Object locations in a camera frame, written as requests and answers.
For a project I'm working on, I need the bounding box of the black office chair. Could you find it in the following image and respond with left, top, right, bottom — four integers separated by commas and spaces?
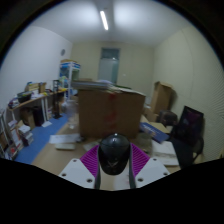
169, 105, 205, 169

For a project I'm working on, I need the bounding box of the low bookshelf with books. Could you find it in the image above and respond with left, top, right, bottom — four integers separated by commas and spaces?
0, 109, 35, 160

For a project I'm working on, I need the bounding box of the clear plastic container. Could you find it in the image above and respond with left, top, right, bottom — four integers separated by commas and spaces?
137, 131, 154, 152

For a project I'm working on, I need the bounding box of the blue book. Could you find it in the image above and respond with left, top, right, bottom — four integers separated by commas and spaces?
139, 122, 170, 144

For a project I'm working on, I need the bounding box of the white paper sheet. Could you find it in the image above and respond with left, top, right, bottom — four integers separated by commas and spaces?
48, 133, 81, 145

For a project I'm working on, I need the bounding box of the tall open cardboard box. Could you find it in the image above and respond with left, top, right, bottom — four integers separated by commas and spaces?
151, 81, 175, 115

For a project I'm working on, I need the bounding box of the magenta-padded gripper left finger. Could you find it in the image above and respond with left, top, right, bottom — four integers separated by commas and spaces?
58, 144, 102, 190

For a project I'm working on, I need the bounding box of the white book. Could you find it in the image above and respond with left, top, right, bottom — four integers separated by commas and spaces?
151, 139, 180, 167

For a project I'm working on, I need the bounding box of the ceiling tube light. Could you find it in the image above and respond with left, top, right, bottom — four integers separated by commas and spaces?
99, 10, 110, 31

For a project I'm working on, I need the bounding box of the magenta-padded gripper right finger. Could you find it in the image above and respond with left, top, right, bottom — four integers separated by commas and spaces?
128, 143, 171, 190

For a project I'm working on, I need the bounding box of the large brown cardboard box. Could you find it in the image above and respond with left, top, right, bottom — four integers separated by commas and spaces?
78, 87, 147, 140

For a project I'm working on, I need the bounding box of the clear plastic jar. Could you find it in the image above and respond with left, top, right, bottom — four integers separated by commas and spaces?
64, 99, 80, 131

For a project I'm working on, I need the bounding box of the grey door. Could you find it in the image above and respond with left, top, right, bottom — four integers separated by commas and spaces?
97, 47, 121, 85

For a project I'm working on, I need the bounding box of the white and blue shelf unit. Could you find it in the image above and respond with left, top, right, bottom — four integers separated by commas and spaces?
59, 59, 82, 98

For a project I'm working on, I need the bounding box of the flat cardboard sheets stack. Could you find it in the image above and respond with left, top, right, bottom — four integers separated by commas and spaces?
71, 78, 146, 98

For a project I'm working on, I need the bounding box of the wooden side desk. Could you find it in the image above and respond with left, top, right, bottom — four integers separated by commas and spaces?
7, 87, 68, 129

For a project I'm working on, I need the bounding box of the black computer mouse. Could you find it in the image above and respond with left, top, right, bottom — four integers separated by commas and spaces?
97, 133, 132, 176

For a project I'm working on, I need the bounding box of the dark bag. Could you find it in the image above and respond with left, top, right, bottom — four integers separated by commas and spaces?
156, 109, 179, 127

